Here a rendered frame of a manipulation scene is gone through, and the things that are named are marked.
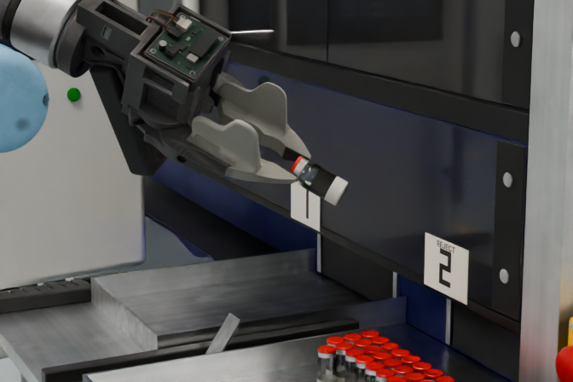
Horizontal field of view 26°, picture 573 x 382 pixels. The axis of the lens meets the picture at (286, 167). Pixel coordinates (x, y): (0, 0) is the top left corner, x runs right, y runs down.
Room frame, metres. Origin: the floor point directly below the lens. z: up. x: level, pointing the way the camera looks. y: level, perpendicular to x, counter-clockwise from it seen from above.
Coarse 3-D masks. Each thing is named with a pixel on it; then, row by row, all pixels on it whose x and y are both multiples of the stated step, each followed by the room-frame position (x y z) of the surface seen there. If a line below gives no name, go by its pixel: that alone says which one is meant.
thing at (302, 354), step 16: (320, 336) 1.38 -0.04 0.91; (224, 352) 1.33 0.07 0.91; (240, 352) 1.33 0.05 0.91; (256, 352) 1.34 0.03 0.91; (272, 352) 1.35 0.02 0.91; (288, 352) 1.36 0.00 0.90; (304, 352) 1.37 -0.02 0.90; (128, 368) 1.28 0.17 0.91; (144, 368) 1.28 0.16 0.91; (160, 368) 1.29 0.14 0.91; (176, 368) 1.30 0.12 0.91; (192, 368) 1.31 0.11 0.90; (208, 368) 1.32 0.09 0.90; (224, 368) 1.32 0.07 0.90; (240, 368) 1.33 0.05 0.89; (256, 368) 1.34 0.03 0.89; (272, 368) 1.35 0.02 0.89; (288, 368) 1.36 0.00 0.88; (304, 368) 1.36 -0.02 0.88
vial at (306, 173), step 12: (300, 168) 0.97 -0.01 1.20; (312, 168) 0.97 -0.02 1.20; (300, 180) 0.97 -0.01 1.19; (312, 180) 0.97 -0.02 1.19; (324, 180) 0.97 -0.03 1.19; (336, 180) 0.97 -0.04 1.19; (312, 192) 0.97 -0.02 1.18; (324, 192) 0.96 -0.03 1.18; (336, 192) 0.96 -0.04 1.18; (336, 204) 0.97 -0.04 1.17
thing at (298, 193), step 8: (296, 184) 1.63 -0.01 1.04; (296, 192) 1.63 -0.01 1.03; (304, 192) 1.61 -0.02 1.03; (296, 200) 1.63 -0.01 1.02; (304, 200) 1.61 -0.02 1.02; (312, 200) 1.59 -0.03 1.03; (320, 200) 1.57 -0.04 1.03; (296, 208) 1.63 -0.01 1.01; (304, 208) 1.61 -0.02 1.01; (312, 208) 1.59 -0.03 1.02; (320, 208) 1.57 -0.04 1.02; (296, 216) 1.63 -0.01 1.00; (304, 216) 1.61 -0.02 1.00; (312, 216) 1.59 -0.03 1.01; (312, 224) 1.59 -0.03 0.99
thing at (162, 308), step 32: (256, 256) 1.72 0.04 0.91; (288, 256) 1.74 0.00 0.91; (96, 288) 1.59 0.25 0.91; (128, 288) 1.63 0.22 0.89; (160, 288) 1.65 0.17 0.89; (192, 288) 1.67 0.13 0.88; (224, 288) 1.67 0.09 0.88; (256, 288) 1.67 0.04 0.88; (288, 288) 1.67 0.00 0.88; (320, 288) 1.67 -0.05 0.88; (128, 320) 1.47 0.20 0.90; (160, 320) 1.53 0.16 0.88; (192, 320) 1.53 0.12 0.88; (224, 320) 1.53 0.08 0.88; (256, 320) 1.44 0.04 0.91; (288, 320) 1.45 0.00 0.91; (320, 320) 1.47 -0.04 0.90; (384, 320) 1.51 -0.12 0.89
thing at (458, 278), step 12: (432, 240) 1.33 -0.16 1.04; (444, 240) 1.31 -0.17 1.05; (432, 252) 1.33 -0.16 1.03; (456, 252) 1.29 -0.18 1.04; (468, 252) 1.27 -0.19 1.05; (432, 264) 1.33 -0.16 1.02; (444, 264) 1.31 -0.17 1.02; (456, 264) 1.28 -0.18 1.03; (432, 276) 1.33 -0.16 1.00; (444, 276) 1.30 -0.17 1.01; (456, 276) 1.28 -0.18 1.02; (444, 288) 1.30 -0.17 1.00; (456, 288) 1.28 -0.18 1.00
